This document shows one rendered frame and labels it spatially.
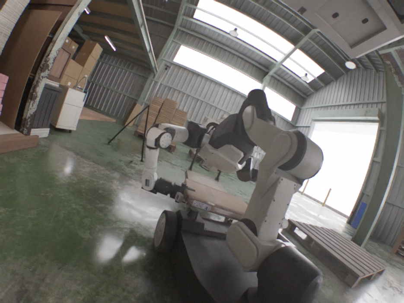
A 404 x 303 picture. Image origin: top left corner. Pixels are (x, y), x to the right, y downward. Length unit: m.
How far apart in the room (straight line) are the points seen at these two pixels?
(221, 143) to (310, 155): 0.53
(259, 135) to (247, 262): 0.50
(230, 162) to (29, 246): 1.04
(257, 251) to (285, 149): 0.32
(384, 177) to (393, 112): 1.27
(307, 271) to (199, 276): 0.31
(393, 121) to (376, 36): 2.64
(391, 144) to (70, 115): 4.94
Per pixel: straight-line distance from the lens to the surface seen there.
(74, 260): 0.72
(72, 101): 2.31
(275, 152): 0.59
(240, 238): 0.61
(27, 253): 0.72
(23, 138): 1.51
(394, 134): 3.91
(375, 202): 3.62
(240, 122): 0.95
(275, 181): 0.62
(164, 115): 4.43
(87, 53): 4.76
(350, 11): 1.50
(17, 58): 1.78
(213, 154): 1.01
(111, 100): 9.53
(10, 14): 1.78
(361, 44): 1.63
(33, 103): 1.60
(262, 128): 0.77
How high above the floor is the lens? 0.54
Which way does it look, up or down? 3 degrees down
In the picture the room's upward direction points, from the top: 23 degrees clockwise
